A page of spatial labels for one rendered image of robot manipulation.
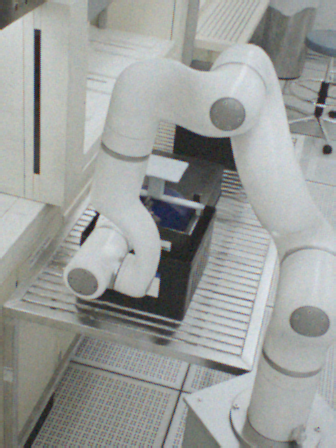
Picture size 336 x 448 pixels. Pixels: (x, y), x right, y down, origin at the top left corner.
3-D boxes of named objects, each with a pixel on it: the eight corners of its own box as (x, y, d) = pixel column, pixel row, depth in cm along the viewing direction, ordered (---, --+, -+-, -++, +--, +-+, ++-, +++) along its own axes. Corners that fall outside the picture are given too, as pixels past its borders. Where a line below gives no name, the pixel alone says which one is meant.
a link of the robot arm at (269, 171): (289, 330, 133) (294, 278, 146) (355, 318, 128) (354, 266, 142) (185, 80, 112) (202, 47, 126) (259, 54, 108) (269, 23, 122)
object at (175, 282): (75, 293, 179) (78, 235, 170) (113, 236, 202) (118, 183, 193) (182, 323, 174) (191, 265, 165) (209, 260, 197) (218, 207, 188)
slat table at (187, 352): (205, 570, 204) (251, 370, 163) (5, 509, 213) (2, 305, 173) (268, 296, 312) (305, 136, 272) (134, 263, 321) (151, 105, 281)
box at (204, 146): (252, 174, 242) (266, 103, 229) (169, 158, 245) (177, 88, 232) (259, 138, 266) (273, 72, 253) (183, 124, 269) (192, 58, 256)
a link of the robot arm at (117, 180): (195, 156, 128) (154, 285, 145) (111, 124, 130) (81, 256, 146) (181, 178, 121) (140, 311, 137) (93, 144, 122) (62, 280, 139)
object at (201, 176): (200, 239, 205) (206, 200, 199) (103, 215, 211) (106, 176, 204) (222, 192, 230) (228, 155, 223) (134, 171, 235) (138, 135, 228)
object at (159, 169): (87, 284, 182) (94, 174, 165) (115, 242, 198) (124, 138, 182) (180, 309, 177) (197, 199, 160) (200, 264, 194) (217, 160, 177)
